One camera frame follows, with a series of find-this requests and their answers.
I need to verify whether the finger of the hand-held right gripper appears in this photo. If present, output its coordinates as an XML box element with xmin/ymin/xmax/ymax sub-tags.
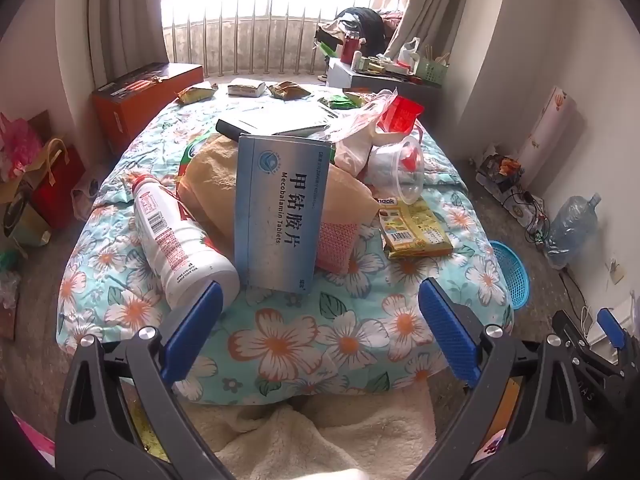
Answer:
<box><xmin>596</xmin><ymin>307</ymin><xmax>633</xmax><ymax>361</ymax></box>
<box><xmin>551</xmin><ymin>310</ymin><xmax>601</xmax><ymax>361</ymax></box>

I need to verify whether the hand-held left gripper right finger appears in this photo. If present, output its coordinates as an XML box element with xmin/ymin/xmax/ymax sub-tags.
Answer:
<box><xmin>404</xmin><ymin>276</ymin><xmax>601</xmax><ymax>480</ymax></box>

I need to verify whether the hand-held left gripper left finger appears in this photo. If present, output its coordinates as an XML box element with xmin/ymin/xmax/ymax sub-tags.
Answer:
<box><xmin>54</xmin><ymin>280</ymin><xmax>236</xmax><ymax>480</ymax></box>

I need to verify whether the blue mesh wastebasket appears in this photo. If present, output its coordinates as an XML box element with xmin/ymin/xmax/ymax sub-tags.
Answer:
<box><xmin>489</xmin><ymin>240</ymin><xmax>530</xmax><ymax>311</ymax></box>

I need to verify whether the red green chip bag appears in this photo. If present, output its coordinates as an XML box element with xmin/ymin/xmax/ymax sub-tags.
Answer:
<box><xmin>172</xmin><ymin>130</ymin><xmax>223</xmax><ymax>256</ymax></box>

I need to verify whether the white plastic bag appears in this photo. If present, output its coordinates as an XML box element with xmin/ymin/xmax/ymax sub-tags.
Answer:
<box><xmin>320</xmin><ymin>102</ymin><xmax>396</xmax><ymax>176</ymax></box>

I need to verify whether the red plastic packet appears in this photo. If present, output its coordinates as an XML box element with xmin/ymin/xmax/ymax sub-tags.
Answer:
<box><xmin>377</xmin><ymin>92</ymin><xmax>426</xmax><ymax>133</ymax></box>

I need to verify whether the white plastic bottle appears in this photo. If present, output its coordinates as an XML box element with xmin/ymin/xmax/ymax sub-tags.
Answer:
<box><xmin>131</xmin><ymin>172</ymin><xmax>241</xmax><ymax>311</ymax></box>

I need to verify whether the large clear water bottle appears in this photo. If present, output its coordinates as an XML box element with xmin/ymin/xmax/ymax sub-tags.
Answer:
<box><xmin>544</xmin><ymin>192</ymin><xmax>601</xmax><ymax>270</ymax></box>

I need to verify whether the floral blanket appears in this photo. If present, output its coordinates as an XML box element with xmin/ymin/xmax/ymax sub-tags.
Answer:
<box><xmin>55</xmin><ymin>80</ymin><xmax>516</xmax><ymax>403</ymax></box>

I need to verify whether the pink bag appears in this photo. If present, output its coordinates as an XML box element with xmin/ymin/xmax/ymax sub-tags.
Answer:
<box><xmin>477</xmin><ymin>432</ymin><xmax>508</xmax><ymax>463</ymax></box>

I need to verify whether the pink knit cloth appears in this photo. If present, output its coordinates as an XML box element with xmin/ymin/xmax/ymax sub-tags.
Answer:
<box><xmin>315</xmin><ymin>220</ymin><xmax>360</xmax><ymax>275</ymax></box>

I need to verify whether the blue medicine box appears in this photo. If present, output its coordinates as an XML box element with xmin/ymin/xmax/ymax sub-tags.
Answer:
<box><xmin>234</xmin><ymin>133</ymin><xmax>333</xmax><ymax>295</ymax></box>

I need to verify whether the brown paper bag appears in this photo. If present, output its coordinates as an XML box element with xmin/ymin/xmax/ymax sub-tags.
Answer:
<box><xmin>177</xmin><ymin>134</ymin><xmax>381</xmax><ymax>256</ymax></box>

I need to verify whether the white fleece blanket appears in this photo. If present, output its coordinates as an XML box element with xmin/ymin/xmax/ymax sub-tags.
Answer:
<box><xmin>190</xmin><ymin>380</ymin><xmax>441</xmax><ymax>480</ymax></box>

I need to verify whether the clear plastic cup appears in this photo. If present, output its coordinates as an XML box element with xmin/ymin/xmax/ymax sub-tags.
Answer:
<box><xmin>367</xmin><ymin>135</ymin><xmax>426</xmax><ymax>206</ymax></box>

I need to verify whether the orange snack bag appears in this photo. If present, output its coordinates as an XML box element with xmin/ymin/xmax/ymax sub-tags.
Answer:
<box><xmin>475</xmin><ymin>152</ymin><xmax>526</xmax><ymax>196</ymax></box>

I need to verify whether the red gift bag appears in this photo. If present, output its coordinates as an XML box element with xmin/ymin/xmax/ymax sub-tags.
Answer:
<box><xmin>32</xmin><ymin>137</ymin><xmax>86</xmax><ymax>231</ymax></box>

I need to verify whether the brown gift bag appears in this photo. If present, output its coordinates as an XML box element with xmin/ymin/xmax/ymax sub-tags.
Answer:
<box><xmin>0</xmin><ymin>180</ymin><xmax>51</xmax><ymax>246</ymax></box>

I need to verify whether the black and white flat box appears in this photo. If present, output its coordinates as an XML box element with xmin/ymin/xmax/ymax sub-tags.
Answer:
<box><xmin>216</xmin><ymin>105</ymin><xmax>346</xmax><ymax>142</ymax></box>

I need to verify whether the orange cardboard box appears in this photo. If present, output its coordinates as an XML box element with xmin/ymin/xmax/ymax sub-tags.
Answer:
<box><xmin>91</xmin><ymin>62</ymin><xmax>205</xmax><ymax>156</ymax></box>

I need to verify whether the green yellow snack packet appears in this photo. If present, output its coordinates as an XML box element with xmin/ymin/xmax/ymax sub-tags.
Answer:
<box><xmin>175</xmin><ymin>82</ymin><xmax>218</xmax><ymax>106</ymax></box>

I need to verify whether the pale snack packet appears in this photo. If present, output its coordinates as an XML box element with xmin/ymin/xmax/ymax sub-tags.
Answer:
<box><xmin>227</xmin><ymin>79</ymin><xmax>267</xmax><ymax>98</ymax></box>

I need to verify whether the pink tissue paper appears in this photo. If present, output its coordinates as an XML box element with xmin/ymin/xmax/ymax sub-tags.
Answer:
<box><xmin>0</xmin><ymin>112</ymin><xmax>43</xmax><ymax>181</ymax></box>

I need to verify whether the brown snack packet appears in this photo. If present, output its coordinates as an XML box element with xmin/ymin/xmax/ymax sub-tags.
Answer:
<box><xmin>268</xmin><ymin>81</ymin><xmax>311</xmax><ymax>101</ymax></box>

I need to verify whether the green plastic basket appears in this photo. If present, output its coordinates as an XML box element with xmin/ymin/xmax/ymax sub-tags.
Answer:
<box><xmin>415</xmin><ymin>52</ymin><xmax>451</xmax><ymax>86</ymax></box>

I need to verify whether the grey cabinet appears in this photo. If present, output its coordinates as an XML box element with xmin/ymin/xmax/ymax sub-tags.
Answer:
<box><xmin>327</xmin><ymin>56</ymin><xmax>446</xmax><ymax>98</ymax></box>

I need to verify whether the metal window railing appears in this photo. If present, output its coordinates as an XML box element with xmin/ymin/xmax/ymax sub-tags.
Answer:
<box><xmin>165</xmin><ymin>0</ymin><xmax>376</xmax><ymax>78</ymax></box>

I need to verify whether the red thermos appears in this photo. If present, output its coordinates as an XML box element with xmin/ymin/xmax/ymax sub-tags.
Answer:
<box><xmin>341</xmin><ymin>30</ymin><xmax>361</xmax><ymax>65</ymax></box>

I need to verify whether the black backpack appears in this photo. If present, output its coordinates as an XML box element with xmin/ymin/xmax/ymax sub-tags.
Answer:
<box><xmin>335</xmin><ymin>7</ymin><xmax>386</xmax><ymax>56</ymax></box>

